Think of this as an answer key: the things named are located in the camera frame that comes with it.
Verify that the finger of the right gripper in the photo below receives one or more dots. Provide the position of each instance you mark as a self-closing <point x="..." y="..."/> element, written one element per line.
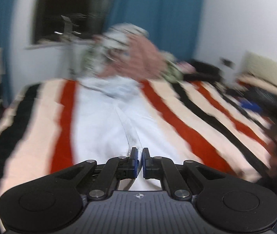
<point x="251" y="106"/>

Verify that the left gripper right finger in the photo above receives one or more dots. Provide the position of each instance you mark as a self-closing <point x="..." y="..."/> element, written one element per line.
<point x="164" y="170"/>

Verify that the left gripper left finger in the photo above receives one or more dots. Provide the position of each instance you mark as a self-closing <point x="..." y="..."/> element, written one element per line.
<point x="116" y="169"/>

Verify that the white t-shirt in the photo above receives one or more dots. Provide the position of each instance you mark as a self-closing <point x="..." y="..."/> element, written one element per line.
<point x="111" y="116"/>

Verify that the striped fleece blanket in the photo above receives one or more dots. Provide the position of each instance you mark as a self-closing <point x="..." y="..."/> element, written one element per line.
<point x="225" y="165"/>

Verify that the pink fluffy blanket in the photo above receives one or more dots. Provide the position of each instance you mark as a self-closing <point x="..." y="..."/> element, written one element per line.
<point x="139" y="60"/>

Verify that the green patterned garment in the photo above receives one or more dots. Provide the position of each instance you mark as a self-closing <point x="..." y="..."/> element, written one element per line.
<point x="94" y="58"/>

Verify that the right blue curtain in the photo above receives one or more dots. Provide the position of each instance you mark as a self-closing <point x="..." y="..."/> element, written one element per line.
<point x="172" y="25"/>

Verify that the grey white hoodie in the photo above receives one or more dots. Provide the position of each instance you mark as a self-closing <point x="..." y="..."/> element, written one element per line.
<point x="118" y="36"/>

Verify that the garment steamer stand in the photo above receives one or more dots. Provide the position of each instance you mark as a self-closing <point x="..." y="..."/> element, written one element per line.
<point x="70" y="40"/>

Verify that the dark window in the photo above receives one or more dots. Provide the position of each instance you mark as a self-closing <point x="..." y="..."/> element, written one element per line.
<point x="87" y="16"/>

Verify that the wall power socket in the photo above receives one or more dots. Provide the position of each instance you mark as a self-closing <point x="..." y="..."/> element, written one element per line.
<point x="227" y="62"/>

